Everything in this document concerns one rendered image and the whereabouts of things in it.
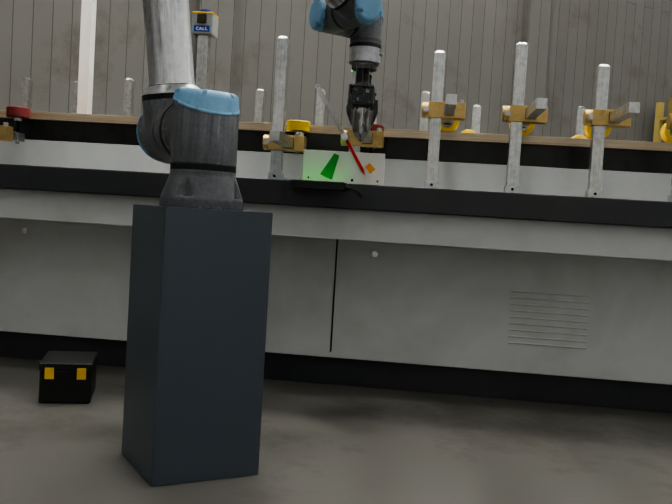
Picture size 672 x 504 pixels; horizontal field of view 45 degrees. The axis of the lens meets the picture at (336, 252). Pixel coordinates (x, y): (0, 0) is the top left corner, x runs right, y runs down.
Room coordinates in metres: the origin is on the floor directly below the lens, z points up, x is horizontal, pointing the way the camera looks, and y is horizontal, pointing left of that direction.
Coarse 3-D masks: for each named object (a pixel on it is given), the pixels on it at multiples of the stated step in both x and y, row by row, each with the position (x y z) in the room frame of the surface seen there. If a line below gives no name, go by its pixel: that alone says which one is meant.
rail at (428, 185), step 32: (96, 192) 2.67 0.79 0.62; (128, 192) 2.66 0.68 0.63; (160, 192) 2.65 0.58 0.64; (256, 192) 2.62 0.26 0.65; (288, 192) 2.60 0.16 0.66; (320, 192) 2.59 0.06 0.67; (352, 192) 2.58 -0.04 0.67; (384, 192) 2.57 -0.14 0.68; (416, 192) 2.56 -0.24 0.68; (448, 192) 2.55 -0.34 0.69; (480, 192) 2.54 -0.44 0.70; (512, 192) 2.55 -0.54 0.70; (608, 224) 2.50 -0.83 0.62; (640, 224) 2.49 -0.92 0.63
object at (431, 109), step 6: (426, 102) 2.59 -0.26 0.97; (432, 102) 2.57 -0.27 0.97; (438, 102) 2.57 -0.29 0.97; (444, 102) 2.57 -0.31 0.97; (426, 108) 2.57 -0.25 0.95; (432, 108) 2.57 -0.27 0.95; (438, 108) 2.57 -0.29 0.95; (444, 108) 2.57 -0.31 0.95; (456, 108) 2.56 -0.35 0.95; (462, 108) 2.56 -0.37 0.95; (426, 114) 2.58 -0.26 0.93; (432, 114) 2.57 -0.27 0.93; (438, 114) 2.57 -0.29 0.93; (456, 114) 2.56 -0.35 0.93; (462, 114) 2.56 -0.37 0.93; (462, 120) 2.60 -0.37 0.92
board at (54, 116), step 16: (0, 112) 2.95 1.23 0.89; (32, 112) 2.94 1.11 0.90; (48, 112) 2.93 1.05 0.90; (240, 128) 2.85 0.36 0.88; (256, 128) 2.85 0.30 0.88; (320, 128) 2.82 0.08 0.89; (336, 128) 2.82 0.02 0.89; (544, 144) 2.74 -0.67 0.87; (560, 144) 2.74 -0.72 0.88; (576, 144) 2.73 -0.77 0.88; (608, 144) 2.72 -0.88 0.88; (624, 144) 2.71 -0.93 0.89; (640, 144) 2.71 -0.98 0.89; (656, 144) 2.70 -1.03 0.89
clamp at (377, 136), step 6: (348, 132) 2.60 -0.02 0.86; (372, 132) 2.59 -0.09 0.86; (378, 132) 2.59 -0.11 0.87; (354, 138) 2.60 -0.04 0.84; (372, 138) 2.59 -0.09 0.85; (378, 138) 2.59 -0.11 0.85; (342, 144) 2.62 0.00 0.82; (354, 144) 2.60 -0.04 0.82; (360, 144) 2.60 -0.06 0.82; (366, 144) 2.59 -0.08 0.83; (372, 144) 2.59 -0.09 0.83; (378, 144) 2.59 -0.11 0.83
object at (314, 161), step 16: (304, 160) 2.62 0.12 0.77; (320, 160) 2.61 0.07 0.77; (352, 160) 2.60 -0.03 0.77; (368, 160) 2.59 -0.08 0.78; (384, 160) 2.59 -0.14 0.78; (304, 176) 2.61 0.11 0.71; (320, 176) 2.61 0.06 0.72; (336, 176) 2.60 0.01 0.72; (352, 176) 2.60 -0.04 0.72; (368, 176) 2.59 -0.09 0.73
